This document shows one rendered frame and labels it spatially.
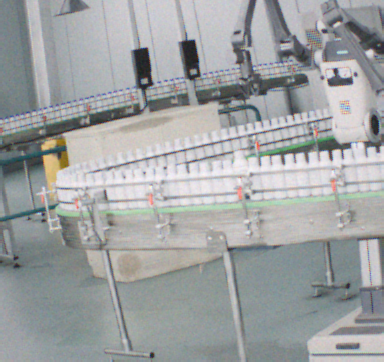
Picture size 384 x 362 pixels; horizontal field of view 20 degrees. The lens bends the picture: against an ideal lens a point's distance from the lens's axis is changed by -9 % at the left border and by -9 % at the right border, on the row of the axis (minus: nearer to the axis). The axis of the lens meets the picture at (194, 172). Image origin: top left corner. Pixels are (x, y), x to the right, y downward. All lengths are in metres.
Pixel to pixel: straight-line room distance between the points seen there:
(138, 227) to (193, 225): 0.30
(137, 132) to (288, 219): 4.26
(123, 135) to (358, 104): 3.90
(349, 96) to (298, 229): 0.77
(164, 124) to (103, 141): 0.55
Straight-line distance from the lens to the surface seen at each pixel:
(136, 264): 8.60
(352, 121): 4.91
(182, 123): 8.80
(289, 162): 4.44
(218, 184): 4.64
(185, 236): 4.76
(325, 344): 4.98
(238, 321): 4.77
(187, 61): 10.94
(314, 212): 4.36
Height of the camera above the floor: 1.62
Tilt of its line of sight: 6 degrees down
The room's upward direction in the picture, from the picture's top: 10 degrees counter-clockwise
